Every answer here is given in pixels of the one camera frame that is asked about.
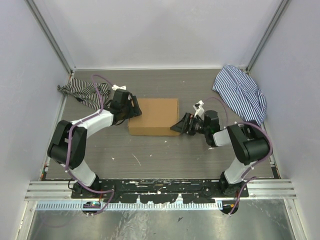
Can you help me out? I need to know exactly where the slotted grey cable duct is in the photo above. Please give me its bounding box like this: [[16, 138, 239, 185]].
[[35, 200, 223, 211]]

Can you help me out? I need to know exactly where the blue white striped cloth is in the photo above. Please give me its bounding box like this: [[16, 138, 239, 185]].
[[212, 65, 267, 126]]

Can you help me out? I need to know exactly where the black white striped cloth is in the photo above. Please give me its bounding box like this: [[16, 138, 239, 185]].
[[57, 77, 111, 111]]

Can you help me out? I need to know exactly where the aluminium front rail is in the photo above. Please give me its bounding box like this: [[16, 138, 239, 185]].
[[25, 179, 297, 203]]

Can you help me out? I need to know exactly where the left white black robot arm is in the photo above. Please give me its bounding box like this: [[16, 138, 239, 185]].
[[47, 88, 142, 199]]

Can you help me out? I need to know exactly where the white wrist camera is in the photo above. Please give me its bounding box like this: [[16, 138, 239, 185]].
[[111, 84, 127, 91], [193, 100, 205, 117]]

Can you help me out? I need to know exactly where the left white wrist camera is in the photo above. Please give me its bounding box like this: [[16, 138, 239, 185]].
[[111, 84, 127, 91]]

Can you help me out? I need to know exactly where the right aluminium frame post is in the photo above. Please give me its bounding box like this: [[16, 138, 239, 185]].
[[245, 0, 291, 73]]

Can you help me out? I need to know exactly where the aluminium frame post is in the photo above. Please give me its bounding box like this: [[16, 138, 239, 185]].
[[245, 0, 291, 73], [24, 0, 74, 75]]

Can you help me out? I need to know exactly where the brown cardboard box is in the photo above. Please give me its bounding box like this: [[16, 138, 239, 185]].
[[128, 98, 180, 137]]

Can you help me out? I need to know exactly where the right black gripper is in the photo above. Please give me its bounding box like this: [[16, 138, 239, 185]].
[[170, 112, 209, 136]]

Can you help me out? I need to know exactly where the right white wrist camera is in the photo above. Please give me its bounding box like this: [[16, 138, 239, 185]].
[[193, 100, 205, 117]]

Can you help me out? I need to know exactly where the left aluminium frame post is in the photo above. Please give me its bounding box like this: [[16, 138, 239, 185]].
[[24, 0, 74, 75]]

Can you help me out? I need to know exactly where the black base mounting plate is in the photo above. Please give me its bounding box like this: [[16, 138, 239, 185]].
[[68, 179, 249, 204]]

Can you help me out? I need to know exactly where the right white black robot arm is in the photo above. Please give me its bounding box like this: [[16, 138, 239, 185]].
[[170, 110, 273, 198]]

